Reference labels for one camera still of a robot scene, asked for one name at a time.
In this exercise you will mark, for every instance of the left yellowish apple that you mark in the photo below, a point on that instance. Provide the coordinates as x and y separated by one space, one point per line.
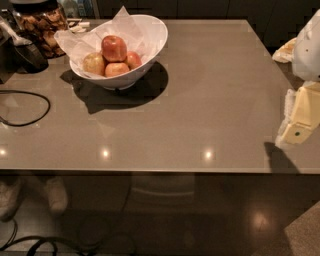
94 63

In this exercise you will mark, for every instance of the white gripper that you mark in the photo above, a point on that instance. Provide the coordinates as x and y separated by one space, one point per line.
308 53

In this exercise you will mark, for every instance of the red apple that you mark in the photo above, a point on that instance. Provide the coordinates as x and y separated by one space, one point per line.
133 60
116 69
113 48

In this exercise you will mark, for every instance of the white shoe right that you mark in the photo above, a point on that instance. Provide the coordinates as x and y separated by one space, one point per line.
56 195

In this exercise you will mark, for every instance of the white ceramic bowl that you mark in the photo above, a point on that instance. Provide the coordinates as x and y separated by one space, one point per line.
133 75

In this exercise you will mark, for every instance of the glass jar of snacks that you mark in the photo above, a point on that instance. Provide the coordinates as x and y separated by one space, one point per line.
41 19

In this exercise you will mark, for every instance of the small white items behind bowl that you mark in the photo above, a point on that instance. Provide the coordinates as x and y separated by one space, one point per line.
77 26

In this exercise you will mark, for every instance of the white tissue paper liner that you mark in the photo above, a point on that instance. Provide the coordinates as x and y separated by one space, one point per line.
83 41

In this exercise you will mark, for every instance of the white shoe left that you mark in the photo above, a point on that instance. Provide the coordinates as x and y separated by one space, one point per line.
9 197

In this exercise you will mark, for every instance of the white shoe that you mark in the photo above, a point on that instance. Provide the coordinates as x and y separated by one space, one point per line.
56 195
9 197

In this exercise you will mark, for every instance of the black pan with handle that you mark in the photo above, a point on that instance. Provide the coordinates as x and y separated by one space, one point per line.
27 53

